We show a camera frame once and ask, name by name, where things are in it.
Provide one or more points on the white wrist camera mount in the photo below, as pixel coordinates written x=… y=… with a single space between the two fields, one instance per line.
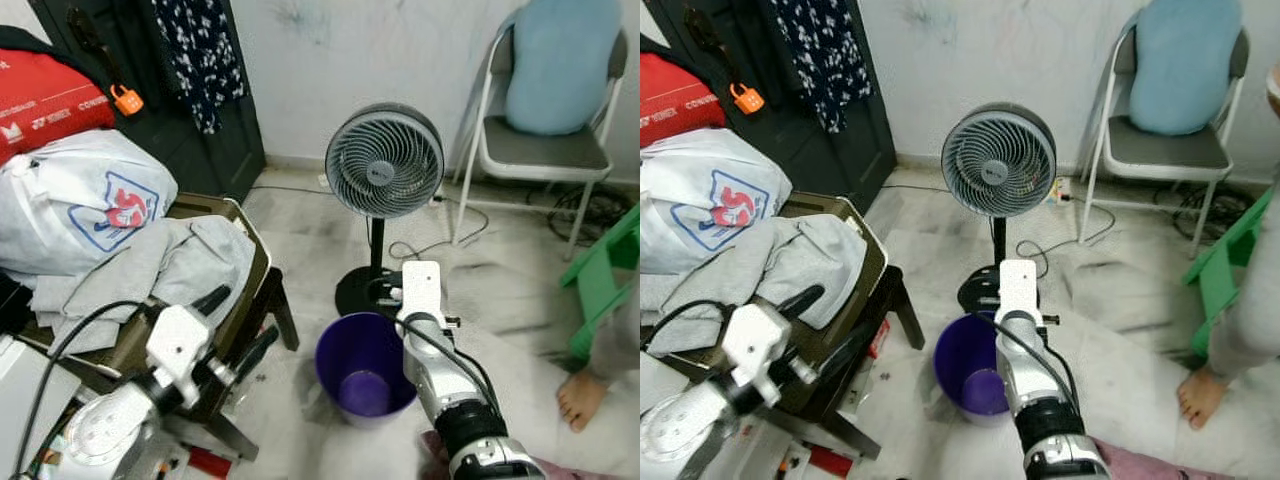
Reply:
x=755 y=340
x=422 y=285
x=1020 y=285
x=180 y=340

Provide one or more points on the white power strip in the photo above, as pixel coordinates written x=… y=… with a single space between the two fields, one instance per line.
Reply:
x=1062 y=188

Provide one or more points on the orange padlock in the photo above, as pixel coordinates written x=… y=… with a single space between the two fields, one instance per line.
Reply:
x=127 y=100
x=747 y=100

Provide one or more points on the purple plastic bucket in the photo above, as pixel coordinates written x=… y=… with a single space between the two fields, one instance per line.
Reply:
x=960 y=360
x=345 y=360

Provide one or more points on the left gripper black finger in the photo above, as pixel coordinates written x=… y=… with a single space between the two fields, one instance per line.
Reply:
x=257 y=348
x=842 y=350
x=212 y=299
x=802 y=300

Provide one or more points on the red sports bag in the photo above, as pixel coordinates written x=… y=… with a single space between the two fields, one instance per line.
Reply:
x=680 y=100
x=50 y=95

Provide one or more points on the grey crumpled clothes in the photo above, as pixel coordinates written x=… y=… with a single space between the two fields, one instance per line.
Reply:
x=800 y=260
x=180 y=260

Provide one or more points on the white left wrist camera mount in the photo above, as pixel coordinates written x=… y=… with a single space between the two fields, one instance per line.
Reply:
x=180 y=340
x=755 y=340

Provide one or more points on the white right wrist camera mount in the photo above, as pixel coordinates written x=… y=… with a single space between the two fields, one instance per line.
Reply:
x=1020 y=285
x=422 y=285

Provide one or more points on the white box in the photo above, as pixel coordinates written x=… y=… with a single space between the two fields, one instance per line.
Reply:
x=660 y=375
x=30 y=400

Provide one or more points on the white bag with red-blue logo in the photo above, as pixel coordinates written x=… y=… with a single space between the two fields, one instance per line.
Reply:
x=60 y=200
x=690 y=200

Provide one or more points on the navy floral hanging garment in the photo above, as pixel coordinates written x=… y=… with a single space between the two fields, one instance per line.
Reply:
x=825 y=60
x=200 y=60

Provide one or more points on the barefoot person in grey trousers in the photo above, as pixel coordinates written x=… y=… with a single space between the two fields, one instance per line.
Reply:
x=1250 y=300
x=585 y=400

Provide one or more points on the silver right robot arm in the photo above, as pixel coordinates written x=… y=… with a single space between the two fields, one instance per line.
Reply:
x=1035 y=400
x=440 y=385

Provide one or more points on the white frame folding chair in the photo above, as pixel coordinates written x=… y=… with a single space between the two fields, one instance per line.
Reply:
x=545 y=150
x=1165 y=150

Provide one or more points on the small red box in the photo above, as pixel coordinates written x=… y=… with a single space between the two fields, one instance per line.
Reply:
x=208 y=462
x=828 y=462

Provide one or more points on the light blue cushion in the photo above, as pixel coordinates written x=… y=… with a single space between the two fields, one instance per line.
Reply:
x=1185 y=70
x=560 y=70

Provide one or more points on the green plastic stool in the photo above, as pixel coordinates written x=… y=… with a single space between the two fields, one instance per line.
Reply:
x=1215 y=270
x=600 y=270

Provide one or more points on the dark wardrobe door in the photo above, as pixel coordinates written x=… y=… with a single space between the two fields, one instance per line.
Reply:
x=872 y=110
x=245 y=120

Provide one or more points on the grey round pedestal fan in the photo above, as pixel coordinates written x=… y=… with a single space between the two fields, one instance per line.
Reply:
x=385 y=165
x=1000 y=165

